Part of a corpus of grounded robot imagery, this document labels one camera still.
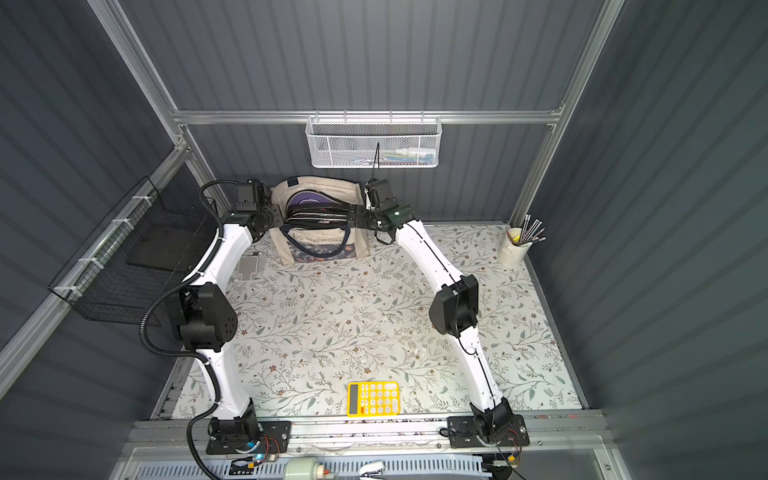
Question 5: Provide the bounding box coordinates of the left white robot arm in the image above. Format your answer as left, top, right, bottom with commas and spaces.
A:
166, 204, 282, 420

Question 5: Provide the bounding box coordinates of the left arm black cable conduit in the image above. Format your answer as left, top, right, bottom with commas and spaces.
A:
139, 179, 253, 480

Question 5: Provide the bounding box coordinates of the floral canvas tote bag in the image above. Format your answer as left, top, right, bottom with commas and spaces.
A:
270, 176, 371, 265

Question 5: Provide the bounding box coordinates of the black wire side basket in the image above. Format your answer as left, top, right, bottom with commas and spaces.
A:
49, 170, 215, 325

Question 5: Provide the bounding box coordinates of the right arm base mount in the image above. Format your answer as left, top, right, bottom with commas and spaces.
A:
438, 413, 530, 449

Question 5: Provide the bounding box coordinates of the yellow calculator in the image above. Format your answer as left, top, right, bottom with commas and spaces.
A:
346, 381, 401, 418

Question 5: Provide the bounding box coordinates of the white pen cup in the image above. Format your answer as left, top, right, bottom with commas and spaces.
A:
498, 228, 532, 269

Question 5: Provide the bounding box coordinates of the purple round case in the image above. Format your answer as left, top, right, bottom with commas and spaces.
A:
286, 189, 337, 209

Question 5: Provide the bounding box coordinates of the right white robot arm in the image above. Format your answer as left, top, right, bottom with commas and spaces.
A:
354, 206, 513, 427

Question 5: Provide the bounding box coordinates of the white wire wall basket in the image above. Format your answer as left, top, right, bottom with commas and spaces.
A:
305, 118, 443, 169

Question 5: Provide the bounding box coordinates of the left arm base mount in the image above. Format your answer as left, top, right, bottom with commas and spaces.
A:
206, 418, 293, 455

